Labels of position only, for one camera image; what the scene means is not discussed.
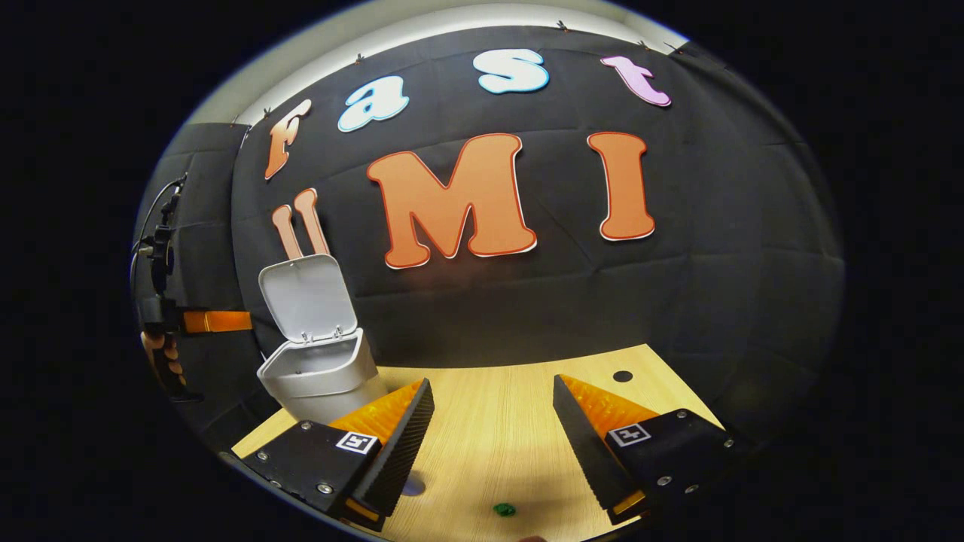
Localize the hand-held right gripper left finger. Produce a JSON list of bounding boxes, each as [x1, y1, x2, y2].
[[241, 378, 435, 533]]

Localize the black cable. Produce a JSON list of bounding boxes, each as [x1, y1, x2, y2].
[[130, 175, 188, 287]]

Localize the wooden desktop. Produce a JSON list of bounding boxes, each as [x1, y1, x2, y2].
[[231, 344, 725, 542]]

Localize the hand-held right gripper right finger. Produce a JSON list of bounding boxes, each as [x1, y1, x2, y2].
[[553, 374, 754, 525]]

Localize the white desktop garbage bin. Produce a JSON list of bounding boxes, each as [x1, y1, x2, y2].
[[257, 254, 389, 422]]

